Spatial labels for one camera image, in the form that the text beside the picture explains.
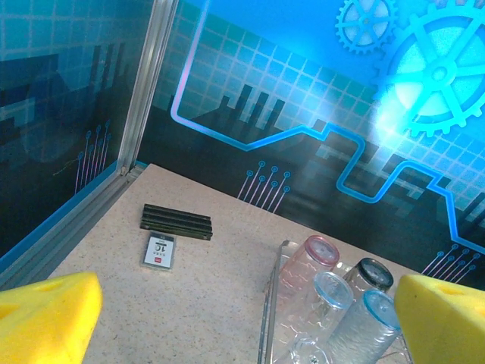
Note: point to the pink plastic tumbler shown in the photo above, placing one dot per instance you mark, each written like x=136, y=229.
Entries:
x=303, y=265

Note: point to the clear dimpled plastic cup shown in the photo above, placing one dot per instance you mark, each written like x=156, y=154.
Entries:
x=308, y=352

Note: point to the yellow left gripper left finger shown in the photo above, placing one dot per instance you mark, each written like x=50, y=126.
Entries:
x=45, y=322

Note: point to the black-rimmed grey tumbler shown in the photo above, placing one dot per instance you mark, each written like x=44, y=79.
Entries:
x=373, y=275

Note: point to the aluminium frame post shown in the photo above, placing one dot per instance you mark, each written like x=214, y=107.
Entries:
x=148, y=87

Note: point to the black ridged bar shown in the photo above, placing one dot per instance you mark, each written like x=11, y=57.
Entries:
x=176, y=223

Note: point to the clear blue-rimmed tumbler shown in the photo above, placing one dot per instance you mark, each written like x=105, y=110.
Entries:
x=329, y=299

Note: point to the aluminium side rail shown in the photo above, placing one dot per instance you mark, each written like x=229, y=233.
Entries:
x=68, y=227

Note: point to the small white-label card case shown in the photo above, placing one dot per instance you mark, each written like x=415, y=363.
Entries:
x=159, y=251

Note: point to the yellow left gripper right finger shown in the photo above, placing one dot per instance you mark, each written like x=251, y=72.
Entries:
x=443, y=326

